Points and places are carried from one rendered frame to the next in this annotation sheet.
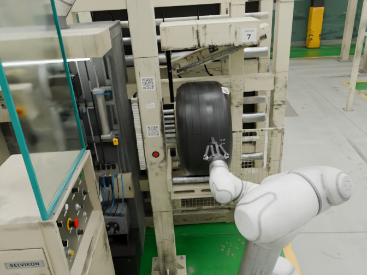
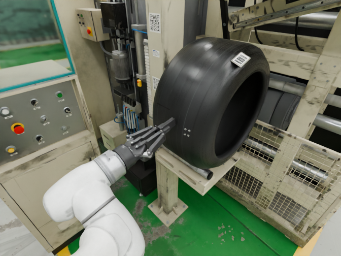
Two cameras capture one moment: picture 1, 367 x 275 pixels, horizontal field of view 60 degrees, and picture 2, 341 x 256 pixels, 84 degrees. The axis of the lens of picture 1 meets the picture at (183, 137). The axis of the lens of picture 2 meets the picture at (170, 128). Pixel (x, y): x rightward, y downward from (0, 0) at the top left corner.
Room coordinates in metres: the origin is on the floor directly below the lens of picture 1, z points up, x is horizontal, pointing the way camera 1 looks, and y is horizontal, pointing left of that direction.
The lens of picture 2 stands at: (1.13, -0.56, 1.63)
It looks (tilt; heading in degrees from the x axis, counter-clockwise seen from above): 36 degrees down; 46
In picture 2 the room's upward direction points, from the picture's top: straight up
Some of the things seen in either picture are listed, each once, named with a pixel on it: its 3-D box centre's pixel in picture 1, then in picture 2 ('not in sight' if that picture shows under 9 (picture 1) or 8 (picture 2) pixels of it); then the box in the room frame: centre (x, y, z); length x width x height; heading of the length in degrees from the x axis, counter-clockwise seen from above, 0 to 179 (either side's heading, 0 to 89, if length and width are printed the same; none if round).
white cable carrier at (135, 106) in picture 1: (140, 133); (152, 83); (1.78, 0.26, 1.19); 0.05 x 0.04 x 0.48; 0
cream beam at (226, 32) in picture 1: (208, 33); not in sight; (2.13, -0.20, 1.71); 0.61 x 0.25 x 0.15; 90
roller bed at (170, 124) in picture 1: (163, 126); not in sight; (2.21, 0.14, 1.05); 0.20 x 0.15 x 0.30; 90
